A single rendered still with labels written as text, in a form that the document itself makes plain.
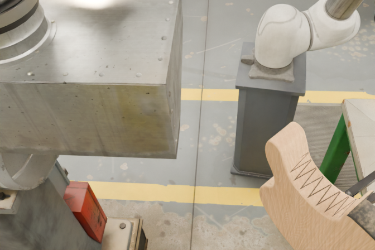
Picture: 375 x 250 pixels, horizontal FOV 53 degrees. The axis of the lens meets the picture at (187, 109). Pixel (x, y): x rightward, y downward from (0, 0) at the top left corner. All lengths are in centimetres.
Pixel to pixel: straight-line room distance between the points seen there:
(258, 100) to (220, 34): 135
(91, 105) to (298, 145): 27
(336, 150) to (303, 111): 108
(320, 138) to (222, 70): 79
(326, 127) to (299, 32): 101
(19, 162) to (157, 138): 32
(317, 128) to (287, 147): 183
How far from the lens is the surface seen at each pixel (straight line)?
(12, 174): 72
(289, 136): 50
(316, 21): 148
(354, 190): 70
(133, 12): 49
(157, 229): 197
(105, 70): 41
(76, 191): 142
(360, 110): 121
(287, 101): 159
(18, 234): 107
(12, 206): 86
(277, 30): 142
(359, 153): 111
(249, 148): 188
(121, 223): 168
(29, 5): 45
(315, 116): 238
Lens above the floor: 180
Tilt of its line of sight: 50 degrees down
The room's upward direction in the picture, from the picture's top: 5 degrees counter-clockwise
